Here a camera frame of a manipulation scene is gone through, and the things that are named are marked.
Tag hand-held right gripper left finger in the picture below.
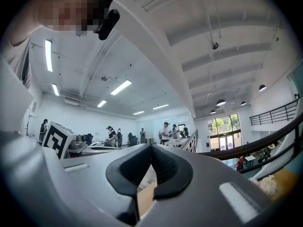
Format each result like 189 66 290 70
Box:
60 143 153 227

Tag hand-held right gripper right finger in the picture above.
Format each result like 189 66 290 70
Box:
138 143 274 227

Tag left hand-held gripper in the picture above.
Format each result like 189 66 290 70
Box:
41 121 88 160

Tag white office desk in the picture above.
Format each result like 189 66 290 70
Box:
67 142 126 158

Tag metal stair railing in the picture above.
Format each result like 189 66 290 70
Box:
180 129 199 153

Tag ceiling air conditioner unit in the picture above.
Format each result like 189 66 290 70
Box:
64 97 80 106

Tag white table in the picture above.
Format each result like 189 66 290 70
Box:
163 138 190 148

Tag large glass window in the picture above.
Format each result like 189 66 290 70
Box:
207 113 242 152

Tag white fluffy object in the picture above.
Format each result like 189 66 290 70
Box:
250 174 279 196

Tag black curved railing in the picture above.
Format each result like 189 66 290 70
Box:
198 113 303 175

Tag person's white shirt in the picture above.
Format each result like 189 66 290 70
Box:
0 35 43 137

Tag black balcony railing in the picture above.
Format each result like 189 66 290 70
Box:
249 98 301 127

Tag person's head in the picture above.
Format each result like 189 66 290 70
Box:
9 0 114 47

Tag black shoulder strap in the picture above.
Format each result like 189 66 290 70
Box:
21 48 31 85

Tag black head-mounted camera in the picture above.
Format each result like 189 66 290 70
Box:
97 8 121 41

